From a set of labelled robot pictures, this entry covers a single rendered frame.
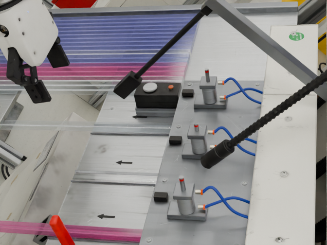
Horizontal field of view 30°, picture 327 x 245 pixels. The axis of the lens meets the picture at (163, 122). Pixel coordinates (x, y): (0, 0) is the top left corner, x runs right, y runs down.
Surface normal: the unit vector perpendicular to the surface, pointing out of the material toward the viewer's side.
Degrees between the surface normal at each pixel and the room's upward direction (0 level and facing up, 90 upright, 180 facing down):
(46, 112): 0
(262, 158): 46
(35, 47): 33
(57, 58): 91
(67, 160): 0
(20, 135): 0
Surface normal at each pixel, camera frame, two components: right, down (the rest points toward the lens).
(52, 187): 0.60, -0.50
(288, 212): -0.15, -0.75
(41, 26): 0.93, -0.11
